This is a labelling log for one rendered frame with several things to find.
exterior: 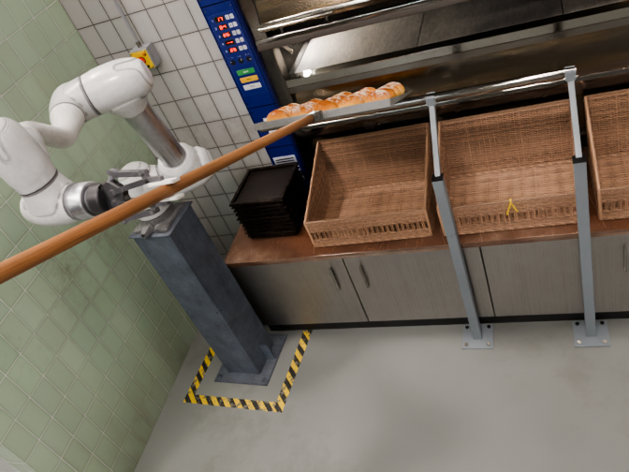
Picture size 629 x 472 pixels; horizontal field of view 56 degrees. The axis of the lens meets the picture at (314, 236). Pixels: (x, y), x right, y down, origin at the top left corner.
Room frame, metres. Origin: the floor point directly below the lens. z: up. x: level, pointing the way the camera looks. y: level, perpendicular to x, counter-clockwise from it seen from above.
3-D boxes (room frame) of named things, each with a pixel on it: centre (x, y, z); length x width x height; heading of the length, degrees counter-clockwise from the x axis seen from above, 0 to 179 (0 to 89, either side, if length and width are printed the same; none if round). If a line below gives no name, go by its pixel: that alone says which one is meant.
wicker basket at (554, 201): (1.90, -0.85, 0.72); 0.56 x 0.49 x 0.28; 62
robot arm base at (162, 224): (2.19, 0.58, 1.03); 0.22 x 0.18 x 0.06; 147
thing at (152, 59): (2.83, 0.37, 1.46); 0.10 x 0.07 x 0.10; 61
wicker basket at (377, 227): (2.19, -0.33, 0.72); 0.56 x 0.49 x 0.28; 61
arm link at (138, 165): (2.21, 0.56, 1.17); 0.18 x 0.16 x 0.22; 90
